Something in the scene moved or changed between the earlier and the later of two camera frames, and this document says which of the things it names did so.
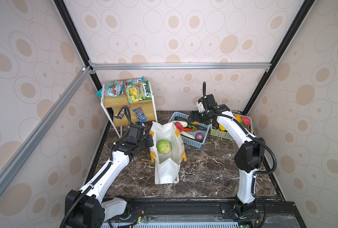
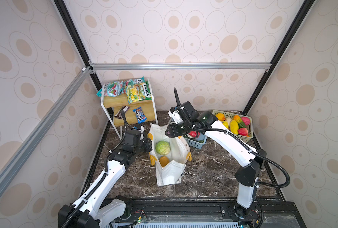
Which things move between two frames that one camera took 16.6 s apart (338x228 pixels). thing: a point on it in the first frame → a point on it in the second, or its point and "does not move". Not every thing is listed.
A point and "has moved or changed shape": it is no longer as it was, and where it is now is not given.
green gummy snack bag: [113, 89] does not move
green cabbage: [164, 147] does not move
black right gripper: [195, 118] → [172, 131]
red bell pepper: [179, 126] has moved or changed shape
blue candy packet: [140, 117] does not move
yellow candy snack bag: [133, 94] does not move
